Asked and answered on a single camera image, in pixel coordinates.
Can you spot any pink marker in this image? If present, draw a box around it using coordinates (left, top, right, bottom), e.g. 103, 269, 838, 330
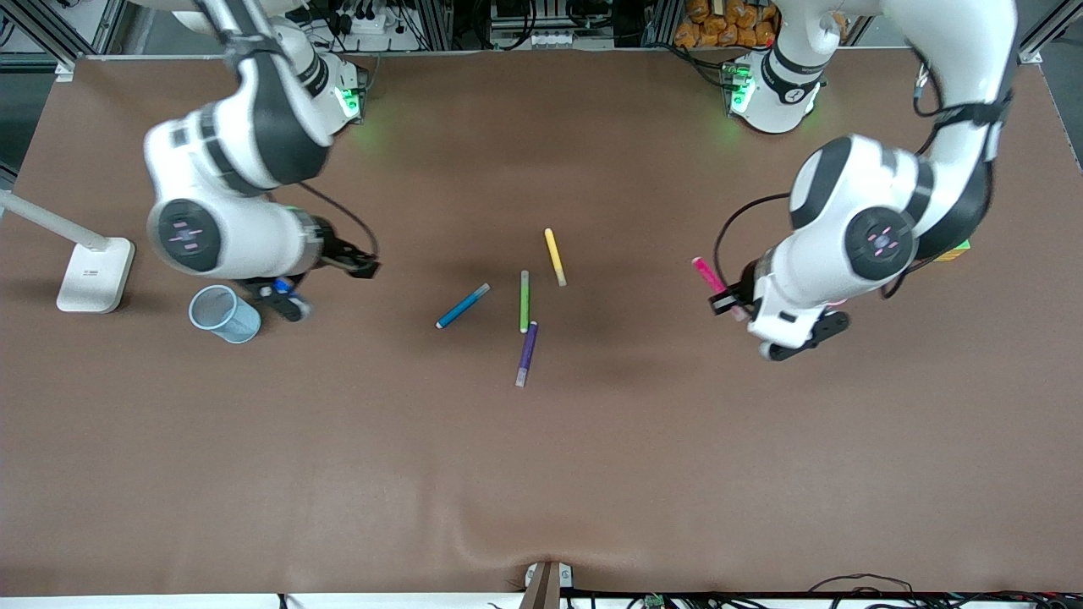
692, 256, 751, 323

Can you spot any blue marker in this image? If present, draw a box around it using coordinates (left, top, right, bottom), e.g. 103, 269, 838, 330
435, 283, 492, 330

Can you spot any blue mesh cup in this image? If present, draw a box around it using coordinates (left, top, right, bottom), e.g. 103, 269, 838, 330
188, 284, 262, 344

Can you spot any yellow marker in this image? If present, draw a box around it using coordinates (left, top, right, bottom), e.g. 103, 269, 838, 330
544, 228, 569, 288

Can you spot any purple marker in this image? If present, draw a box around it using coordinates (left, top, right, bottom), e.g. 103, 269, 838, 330
514, 321, 540, 388

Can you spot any white power strip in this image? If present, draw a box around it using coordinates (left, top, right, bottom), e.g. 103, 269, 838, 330
334, 10, 415, 39

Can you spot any white desk stand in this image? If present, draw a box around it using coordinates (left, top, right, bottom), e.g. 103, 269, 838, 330
0, 188, 135, 315

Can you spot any orange snack packets pile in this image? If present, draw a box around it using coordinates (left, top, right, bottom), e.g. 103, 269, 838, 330
674, 0, 783, 49

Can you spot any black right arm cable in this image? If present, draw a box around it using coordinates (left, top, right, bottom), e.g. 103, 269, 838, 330
296, 180, 379, 255

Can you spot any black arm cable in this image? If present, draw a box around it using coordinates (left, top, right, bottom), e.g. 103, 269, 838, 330
296, 180, 379, 255
713, 193, 792, 290

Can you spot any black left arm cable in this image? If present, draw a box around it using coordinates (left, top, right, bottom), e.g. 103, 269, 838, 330
713, 193, 792, 290

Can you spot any black cables bundle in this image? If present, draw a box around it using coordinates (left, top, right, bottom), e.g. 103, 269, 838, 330
584, 573, 1083, 609

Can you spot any aluminium frame post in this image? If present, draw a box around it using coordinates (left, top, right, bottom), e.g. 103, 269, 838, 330
0, 0, 79, 83
1020, 0, 1083, 65

